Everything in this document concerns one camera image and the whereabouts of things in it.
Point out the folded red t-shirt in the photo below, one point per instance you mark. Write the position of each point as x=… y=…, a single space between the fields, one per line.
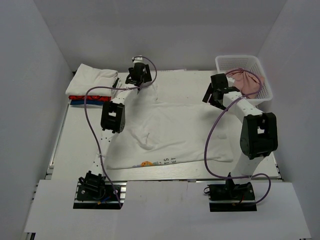
x=95 y=98

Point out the pink crumpled t-shirt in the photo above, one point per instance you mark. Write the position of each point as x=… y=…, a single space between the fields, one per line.
x=244 y=81

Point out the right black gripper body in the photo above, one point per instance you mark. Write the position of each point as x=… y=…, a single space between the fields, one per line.
x=215 y=103

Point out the white plastic basket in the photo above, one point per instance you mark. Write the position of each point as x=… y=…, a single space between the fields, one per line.
x=251 y=63

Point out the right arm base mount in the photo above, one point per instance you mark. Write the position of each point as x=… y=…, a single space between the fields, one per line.
x=236 y=194

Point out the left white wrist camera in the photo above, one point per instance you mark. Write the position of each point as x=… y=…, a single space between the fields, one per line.
x=137 y=59

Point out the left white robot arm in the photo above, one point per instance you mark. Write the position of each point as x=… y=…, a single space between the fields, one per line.
x=113 y=118

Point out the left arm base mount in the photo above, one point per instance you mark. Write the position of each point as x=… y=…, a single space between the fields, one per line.
x=94 y=192

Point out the white t-shirt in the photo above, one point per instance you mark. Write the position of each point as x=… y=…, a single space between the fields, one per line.
x=87 y=77
x=161 y=133

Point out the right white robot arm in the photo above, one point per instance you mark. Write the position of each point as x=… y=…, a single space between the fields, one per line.
x=259 y=134

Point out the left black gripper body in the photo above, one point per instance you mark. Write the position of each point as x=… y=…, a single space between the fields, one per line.
x=147 y=77

